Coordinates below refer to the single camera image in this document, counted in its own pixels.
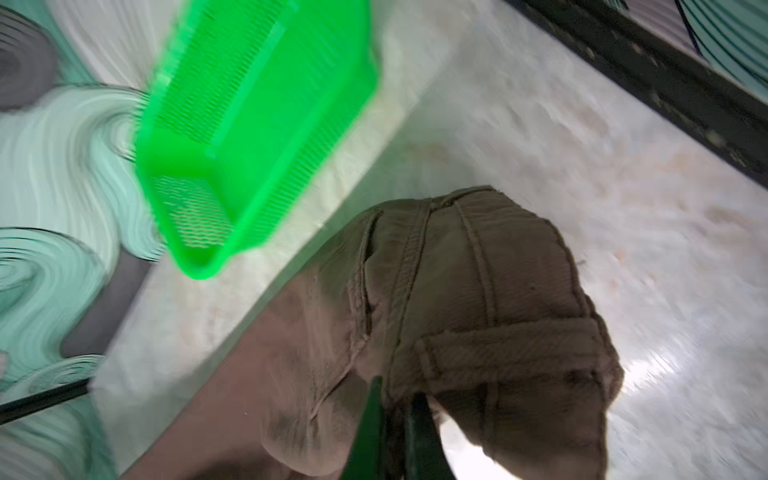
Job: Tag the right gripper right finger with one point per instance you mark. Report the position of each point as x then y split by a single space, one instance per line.
424 455

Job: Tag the brown trousers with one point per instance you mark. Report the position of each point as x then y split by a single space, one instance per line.
468 299

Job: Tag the green plastic basket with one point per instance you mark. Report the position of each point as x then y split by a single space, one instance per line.
249 100

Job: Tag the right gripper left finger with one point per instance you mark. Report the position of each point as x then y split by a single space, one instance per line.
365 457

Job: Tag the black frame post right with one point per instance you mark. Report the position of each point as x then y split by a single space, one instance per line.
713 110

